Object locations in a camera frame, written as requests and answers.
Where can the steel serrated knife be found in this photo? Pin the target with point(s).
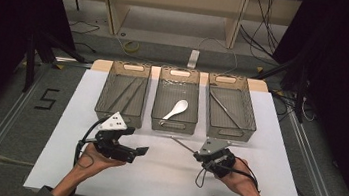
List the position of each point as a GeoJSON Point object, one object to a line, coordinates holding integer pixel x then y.
{"type": "Point", "coordinates": [226, 110]}

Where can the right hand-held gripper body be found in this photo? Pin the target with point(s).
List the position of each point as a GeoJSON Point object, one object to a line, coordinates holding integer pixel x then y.
{"type": "Point", "coordinates": [219, 157]}

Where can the white table sheet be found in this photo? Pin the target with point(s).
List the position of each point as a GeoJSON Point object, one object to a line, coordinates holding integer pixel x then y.
{"type": "Point", "coordinates": [158, 183]}

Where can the black metal stand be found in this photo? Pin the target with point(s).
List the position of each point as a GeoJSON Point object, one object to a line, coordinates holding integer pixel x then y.
{"type": "Point", "coordinates": [31, 60]}
{"type": "Point", "coordinates": [300, 93]}

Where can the white ceramic spoon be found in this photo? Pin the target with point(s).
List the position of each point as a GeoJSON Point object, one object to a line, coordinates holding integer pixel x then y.
{"type": "Point", "coordinates": [180, 106]}

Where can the person's right hand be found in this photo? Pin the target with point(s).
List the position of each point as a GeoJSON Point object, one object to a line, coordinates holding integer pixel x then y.
{"type": "Point", "coordinates": [243, 180]}

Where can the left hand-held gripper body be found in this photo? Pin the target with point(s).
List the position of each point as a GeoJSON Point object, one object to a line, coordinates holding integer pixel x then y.
{"type": "Point", "coordinates": [109, 137]}

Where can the white power strip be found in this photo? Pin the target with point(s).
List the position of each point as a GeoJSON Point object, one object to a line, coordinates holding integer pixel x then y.
{"type": "Point", "coordinates": [193, 59]}

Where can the yellow tape roll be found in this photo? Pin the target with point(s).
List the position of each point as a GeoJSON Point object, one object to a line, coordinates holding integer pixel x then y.
{"type": "Point", "coordinates": [127, 46]}

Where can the person's left hand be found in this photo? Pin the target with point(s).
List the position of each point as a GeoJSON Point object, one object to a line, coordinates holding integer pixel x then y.
{"type": "Point", "coordinates": [97, 160]}

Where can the steel chopstick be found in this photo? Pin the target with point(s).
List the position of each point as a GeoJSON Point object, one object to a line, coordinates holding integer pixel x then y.
{"type": "Point", "coordinates": [134, 95]}
{"type": "Point", "coordinates": [121, 95]}

